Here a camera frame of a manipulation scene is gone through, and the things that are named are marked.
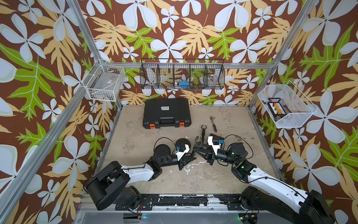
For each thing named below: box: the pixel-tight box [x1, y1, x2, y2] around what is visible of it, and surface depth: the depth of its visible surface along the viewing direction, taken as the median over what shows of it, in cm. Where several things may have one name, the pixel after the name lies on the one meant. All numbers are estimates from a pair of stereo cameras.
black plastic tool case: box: [142, 98, 192, 129], surface depth 107 cm
